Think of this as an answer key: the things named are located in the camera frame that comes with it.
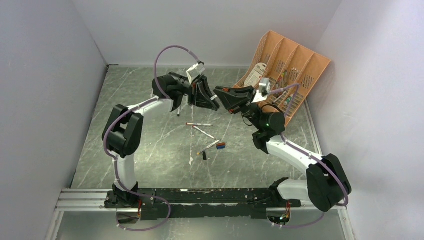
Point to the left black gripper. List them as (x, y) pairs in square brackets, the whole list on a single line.
[(201, 94)]

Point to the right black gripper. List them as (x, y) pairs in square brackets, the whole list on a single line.
[(235, 101)]

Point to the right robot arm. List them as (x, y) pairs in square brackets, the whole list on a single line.
[(326, 184)]

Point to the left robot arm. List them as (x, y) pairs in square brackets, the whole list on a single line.
[(122, 134)]

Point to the white product card package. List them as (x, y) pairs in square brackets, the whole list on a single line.
[(255, 75)]

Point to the markers in organizer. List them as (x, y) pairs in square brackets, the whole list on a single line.
[(283, 89)]

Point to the orange plastic desk organizer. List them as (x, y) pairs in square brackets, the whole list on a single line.
[(286, 63)]

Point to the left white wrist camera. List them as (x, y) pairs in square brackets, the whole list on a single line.
[(194, 71)]

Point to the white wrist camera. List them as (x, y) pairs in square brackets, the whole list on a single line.
[(264, 88), (194, 71)]

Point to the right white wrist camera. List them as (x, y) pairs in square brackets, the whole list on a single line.
[(264, 88)]

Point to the aluminium rail frame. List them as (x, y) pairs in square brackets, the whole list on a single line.
[(92, 200)]

